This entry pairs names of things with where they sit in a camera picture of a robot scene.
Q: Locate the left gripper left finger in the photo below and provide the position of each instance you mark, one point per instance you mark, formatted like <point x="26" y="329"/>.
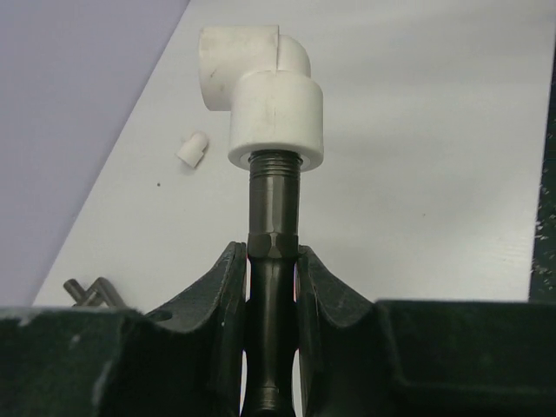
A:
<point x="183" y="358"/>

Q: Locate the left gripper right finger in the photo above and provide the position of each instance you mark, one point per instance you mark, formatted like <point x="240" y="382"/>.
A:
<point x="420" y="358"/>

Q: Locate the white elbow fitting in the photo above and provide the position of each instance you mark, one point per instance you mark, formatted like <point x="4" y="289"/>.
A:
<point x="262" y="78"/>

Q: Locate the far white elbow fitting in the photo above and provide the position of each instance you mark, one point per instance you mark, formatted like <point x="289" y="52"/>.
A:
<point x="193" y="150"/>

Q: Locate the dark grey faucet wrench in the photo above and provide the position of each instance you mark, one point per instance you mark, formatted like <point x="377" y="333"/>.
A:
<point x="100" y="292"/>

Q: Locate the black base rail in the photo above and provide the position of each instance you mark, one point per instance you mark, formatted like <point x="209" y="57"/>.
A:
<point x="542" y="283"/>

